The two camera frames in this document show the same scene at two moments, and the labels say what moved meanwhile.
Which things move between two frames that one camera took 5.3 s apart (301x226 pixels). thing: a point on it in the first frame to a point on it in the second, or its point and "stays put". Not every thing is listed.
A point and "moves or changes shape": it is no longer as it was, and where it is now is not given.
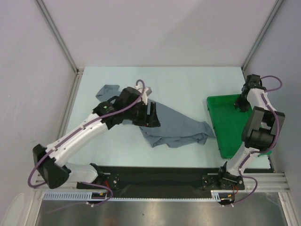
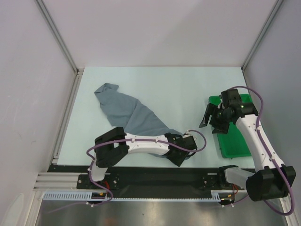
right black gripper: [242, 100] to [216, 121]
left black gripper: [149, 121] to [178, 161]
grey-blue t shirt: [176, 129] moves or changes shape
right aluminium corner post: [261, 34] stays put
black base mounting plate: [163, 180] stays put
